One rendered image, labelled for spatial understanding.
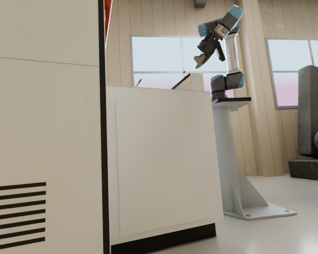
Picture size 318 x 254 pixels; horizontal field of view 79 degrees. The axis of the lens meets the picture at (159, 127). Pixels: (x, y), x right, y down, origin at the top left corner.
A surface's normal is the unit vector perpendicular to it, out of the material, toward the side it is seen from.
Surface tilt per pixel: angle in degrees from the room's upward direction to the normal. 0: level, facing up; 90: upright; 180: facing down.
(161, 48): 90
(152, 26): 90
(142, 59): 90
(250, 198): 90
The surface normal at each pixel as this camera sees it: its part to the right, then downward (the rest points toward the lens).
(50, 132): 0.33, -0.15
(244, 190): 0.13, -0.14
